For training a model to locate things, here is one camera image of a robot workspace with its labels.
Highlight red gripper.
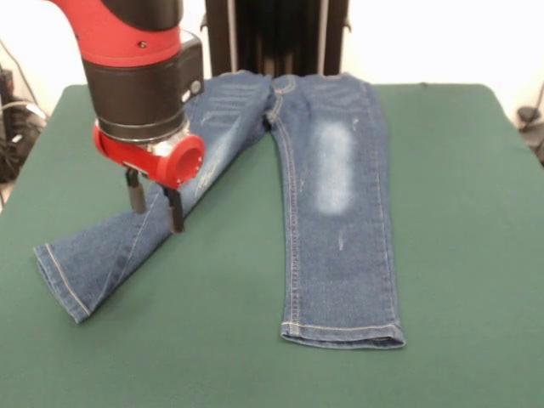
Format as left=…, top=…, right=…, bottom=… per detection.
left=92, top=122, right=207, bottom=235

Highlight blue denim jeans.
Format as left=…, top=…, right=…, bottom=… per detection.
left=32, top=70, right=407, bottom=351

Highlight dark green table cloth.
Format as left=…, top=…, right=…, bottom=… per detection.
left=0, top=82, right=544, bottom=408

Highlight white cable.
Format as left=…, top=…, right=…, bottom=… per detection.
left=0, top=98, right=47, bottom=128

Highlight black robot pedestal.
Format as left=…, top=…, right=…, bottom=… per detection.
left=198, top=0, right=354, bottom=80

